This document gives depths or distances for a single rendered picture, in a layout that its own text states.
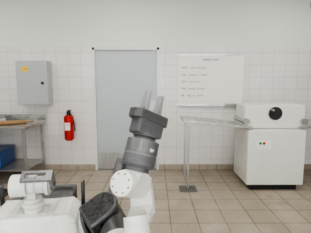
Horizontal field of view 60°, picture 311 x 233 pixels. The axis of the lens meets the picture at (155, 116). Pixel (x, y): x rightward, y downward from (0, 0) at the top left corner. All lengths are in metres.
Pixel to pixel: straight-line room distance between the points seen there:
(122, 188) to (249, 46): 4.32
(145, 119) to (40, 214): 0.42
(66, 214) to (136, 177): 0.27
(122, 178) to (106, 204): 0.22
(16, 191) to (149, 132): 0.42
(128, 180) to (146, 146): 0.10
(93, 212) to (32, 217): 0.17
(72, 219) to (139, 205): 0.22
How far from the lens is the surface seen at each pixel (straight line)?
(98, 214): 0.87
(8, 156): 4.86
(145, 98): 0.75
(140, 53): 4.60
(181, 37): 4.62
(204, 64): 4.61
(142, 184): 0.71
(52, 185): 0.87
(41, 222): 0.88
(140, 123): 0.71
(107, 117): 4.67
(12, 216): 0.92
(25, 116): 4.99
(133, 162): 0.70
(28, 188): 0.88
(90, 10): 4.80
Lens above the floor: 1.50
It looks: 7 degrees down
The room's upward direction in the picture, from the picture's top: straight up
